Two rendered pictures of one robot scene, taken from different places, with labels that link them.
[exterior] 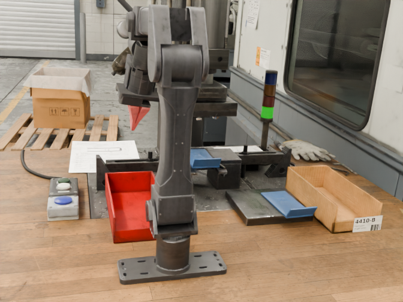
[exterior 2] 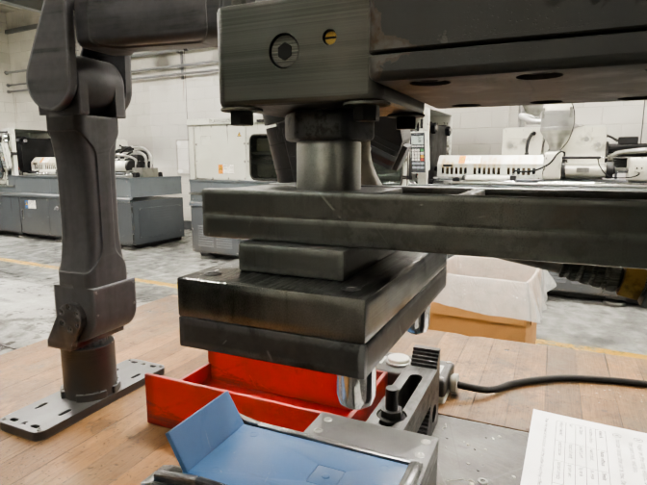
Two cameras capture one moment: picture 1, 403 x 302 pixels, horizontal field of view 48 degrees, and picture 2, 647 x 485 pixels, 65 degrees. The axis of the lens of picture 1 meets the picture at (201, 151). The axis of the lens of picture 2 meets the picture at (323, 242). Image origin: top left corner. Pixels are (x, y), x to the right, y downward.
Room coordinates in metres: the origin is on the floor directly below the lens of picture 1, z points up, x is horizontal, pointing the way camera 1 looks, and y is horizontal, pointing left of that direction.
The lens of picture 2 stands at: (1.36, -0.22, 1.20)
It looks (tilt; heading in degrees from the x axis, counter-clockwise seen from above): 9 degrees down; 131
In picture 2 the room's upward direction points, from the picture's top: straight up
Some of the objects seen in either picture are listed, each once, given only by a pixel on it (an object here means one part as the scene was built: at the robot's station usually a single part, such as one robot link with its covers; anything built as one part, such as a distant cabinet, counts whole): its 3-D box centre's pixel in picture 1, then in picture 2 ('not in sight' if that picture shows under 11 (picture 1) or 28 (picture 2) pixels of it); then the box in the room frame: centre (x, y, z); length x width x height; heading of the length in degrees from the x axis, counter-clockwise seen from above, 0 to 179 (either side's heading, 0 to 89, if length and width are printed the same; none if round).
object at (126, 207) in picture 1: (135, 202); (267, 396); (0.95, 0.15, 0.93); 0.25 x 0.12 x 0.06; 16
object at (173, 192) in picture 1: (174, 138); (89, 201); (0.76, 0.05, 1.15); 0.07 x 0.06 x 0.33; 109
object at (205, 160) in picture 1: (200, 154); (288, 450); (1.13, 0.00, 1.00); 0.15 x 0.07 x 0.03; 16
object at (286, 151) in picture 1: (277, 161); not in sight; (1.27, -0.23, 0.95); 0.06 x 0.03 x 0.09; 106
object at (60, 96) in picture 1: (63, 96); not in sight; (4.42, 1.41, 0.40); 0.67 x 0.60 x 0.50; 8
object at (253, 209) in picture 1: (267, 205); not in sight; (1.03, -0.17, 0.91); 0.17 x 0.16 x 0.02; 106
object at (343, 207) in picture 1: (330, 197); not in sight; (1.06, -0.33, 0.93); 0.25 x 0.13 x 0.08; 16
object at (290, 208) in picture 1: (287, 199); not in sight; (1.01, -0.22, 0.93); 0.15 x 0.07 x 0.03; 19
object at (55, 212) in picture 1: (63, 213); not in sight; (0.94, 0.31, 0.90); 0.07 x 0.07 x 0.06; 16
